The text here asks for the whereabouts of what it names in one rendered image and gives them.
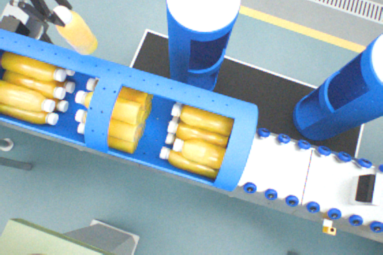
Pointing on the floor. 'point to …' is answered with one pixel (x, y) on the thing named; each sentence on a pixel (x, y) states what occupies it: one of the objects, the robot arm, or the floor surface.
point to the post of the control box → (14, 164)
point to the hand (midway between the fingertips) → (57, 9)
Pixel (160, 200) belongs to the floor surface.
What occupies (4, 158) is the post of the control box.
